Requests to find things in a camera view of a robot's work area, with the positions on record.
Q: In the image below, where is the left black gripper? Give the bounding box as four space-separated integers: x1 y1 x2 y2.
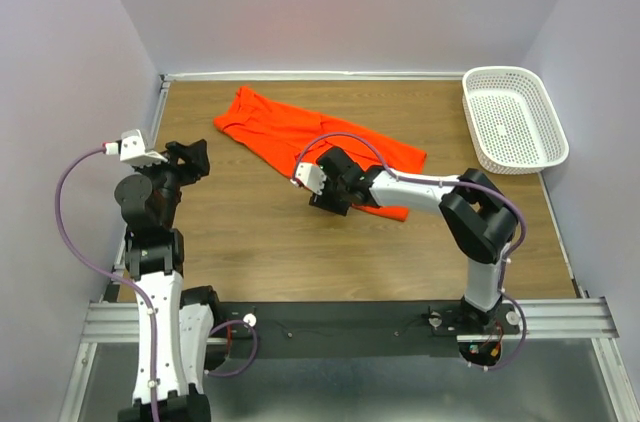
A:
134 137 211 226

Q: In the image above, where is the orange t-shirt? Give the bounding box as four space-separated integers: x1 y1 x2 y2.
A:
213 85 429 223

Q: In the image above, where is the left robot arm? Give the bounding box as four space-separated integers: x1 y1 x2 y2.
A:
114 130 222 421

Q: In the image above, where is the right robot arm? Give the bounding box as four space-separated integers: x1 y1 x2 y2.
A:
294 147 518 334

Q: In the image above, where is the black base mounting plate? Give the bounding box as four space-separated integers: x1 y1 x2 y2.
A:
204 300 520 375

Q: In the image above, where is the white perforated plastic basket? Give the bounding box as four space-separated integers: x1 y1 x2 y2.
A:
462 66 569 175

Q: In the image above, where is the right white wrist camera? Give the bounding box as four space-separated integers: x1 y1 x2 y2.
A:
290 162 327 195

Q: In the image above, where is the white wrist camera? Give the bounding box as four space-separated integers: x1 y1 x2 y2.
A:
290 162 327 195
102 129 168 168

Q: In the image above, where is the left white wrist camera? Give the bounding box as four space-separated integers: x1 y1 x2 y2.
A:
102 129 168 168

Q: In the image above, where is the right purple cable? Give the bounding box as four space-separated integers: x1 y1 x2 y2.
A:
292 133 529 372

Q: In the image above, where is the purple cable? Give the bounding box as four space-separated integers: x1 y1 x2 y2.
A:
292 133 529 372
54 145 260 422

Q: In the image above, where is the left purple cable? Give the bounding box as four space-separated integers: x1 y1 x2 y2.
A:
54 145 260 422

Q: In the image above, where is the aluminium frame rail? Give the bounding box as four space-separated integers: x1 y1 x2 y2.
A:
59 71 639 421

